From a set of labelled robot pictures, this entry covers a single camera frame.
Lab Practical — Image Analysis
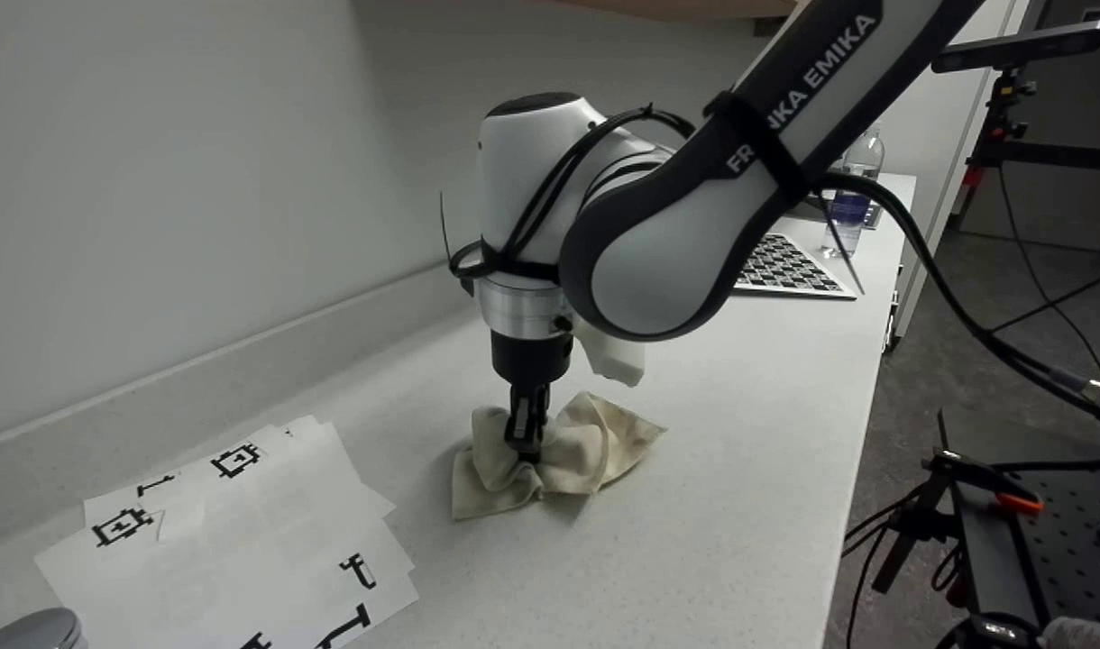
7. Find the black tripod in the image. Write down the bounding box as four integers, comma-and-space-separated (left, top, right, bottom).
845, 406, 1061, 649

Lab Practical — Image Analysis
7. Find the checkerboard calibration sheet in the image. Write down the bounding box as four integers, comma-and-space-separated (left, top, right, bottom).
729, 209, 865, 303

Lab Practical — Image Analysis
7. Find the black stereo camera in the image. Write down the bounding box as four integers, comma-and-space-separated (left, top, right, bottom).
928, 14, 1100, 76

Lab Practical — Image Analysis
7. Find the beige cloth towel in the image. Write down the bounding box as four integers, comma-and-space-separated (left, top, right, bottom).
443, 389, 671, 526

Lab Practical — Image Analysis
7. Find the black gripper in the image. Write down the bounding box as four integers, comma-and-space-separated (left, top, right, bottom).
488, 329, 576, 470

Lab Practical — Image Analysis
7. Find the white printed paper sheet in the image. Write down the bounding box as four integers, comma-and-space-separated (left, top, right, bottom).
33, 412, 421, 649

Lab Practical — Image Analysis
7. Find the black optical breadboard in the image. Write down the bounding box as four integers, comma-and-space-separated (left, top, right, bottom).
1015, 464, 1100, 632

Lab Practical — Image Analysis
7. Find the clear water bottle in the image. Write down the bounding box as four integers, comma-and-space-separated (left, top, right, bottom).
826, 126, 892, 234

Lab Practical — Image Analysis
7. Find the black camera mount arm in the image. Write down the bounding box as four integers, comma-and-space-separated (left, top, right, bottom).
955, 65, 1100, 173

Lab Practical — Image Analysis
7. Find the red-handled tool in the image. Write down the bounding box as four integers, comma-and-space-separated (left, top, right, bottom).
987, 482, 1053, 519

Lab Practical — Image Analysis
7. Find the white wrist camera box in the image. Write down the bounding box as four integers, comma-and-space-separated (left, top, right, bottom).
575, 324, 651, 392

